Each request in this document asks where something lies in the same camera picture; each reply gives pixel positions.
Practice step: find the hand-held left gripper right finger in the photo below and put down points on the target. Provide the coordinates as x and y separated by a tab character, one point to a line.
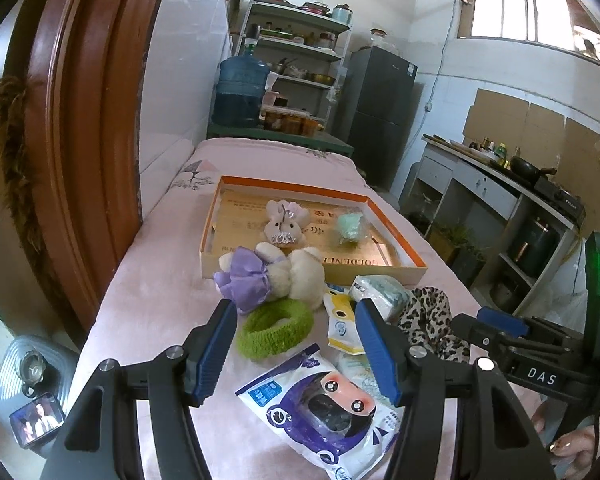
377	355

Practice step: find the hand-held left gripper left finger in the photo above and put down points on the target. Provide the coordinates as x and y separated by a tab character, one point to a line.
215	355

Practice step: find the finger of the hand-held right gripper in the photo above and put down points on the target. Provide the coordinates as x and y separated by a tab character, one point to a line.
502	321
472	332

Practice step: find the green fluffy scrunchie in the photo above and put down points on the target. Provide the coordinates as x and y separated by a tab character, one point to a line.
260	335

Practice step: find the yellow white packet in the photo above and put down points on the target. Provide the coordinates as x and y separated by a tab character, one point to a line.
342	320

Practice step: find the green white tissue pack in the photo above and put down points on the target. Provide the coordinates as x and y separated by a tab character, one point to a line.
355	367
382	292

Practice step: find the purple white eye mask packet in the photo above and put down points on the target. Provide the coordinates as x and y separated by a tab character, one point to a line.
300	400

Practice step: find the orange rimmed cardboard box tray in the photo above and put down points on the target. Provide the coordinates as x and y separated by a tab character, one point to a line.
260	200

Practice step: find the person's right hand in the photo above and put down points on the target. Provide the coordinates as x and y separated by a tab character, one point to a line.
575	442

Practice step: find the white plastic bag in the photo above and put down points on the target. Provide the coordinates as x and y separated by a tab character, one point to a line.
570	310

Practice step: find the leopard print cloth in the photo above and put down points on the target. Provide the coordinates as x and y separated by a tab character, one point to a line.
430	310

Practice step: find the dark green pot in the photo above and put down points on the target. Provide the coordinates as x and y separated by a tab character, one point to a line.
532	245

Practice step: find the green potted plants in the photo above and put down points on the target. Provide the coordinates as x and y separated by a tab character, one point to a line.
457	240

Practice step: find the white plush with purple dress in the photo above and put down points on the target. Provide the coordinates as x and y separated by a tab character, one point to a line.
285	270

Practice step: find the black gas stove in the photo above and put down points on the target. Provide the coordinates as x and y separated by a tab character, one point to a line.
562	200

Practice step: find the teal wrapped small item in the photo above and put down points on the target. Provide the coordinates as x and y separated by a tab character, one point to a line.
351	227

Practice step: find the white kitchen counter cabinet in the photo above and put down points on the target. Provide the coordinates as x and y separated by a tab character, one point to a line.
460	180

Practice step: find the small grey bunny plush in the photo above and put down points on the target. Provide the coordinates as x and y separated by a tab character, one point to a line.
285	222

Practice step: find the black wok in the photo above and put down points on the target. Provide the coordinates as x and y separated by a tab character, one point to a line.
527	167

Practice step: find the row of condiment bottles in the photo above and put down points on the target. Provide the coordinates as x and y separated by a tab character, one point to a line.
495	150

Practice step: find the wooden cutting board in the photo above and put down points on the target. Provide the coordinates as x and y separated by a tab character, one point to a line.
455	145

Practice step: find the smartphone with lit screen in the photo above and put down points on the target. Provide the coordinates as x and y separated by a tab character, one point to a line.
36	420

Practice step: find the green table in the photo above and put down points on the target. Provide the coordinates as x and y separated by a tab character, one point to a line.
330	142

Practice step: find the grey refrigerator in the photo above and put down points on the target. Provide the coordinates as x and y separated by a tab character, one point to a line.
375	110

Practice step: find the row of food jars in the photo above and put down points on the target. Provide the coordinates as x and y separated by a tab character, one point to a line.
292	121

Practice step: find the brown wooden headboard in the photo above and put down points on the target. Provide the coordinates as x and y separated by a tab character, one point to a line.
90	135

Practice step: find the blue water jug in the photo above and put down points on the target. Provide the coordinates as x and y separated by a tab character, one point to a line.
240	90

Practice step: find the brown fur trim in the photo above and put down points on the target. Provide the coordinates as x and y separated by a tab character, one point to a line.
12	150

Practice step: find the barred window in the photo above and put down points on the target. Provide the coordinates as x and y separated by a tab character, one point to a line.
520	10

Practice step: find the container on refrigerator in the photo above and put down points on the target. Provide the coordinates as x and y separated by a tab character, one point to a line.
378	35

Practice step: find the white metal shelf rack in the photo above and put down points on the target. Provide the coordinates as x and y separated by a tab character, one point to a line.
305	50

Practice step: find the teal pot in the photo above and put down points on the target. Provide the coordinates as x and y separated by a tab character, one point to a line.
342	12

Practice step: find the red pot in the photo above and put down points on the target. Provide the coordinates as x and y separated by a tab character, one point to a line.
314	8

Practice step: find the cardboard wall sheet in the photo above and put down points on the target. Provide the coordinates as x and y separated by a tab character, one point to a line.
495	117
587	155
545	132

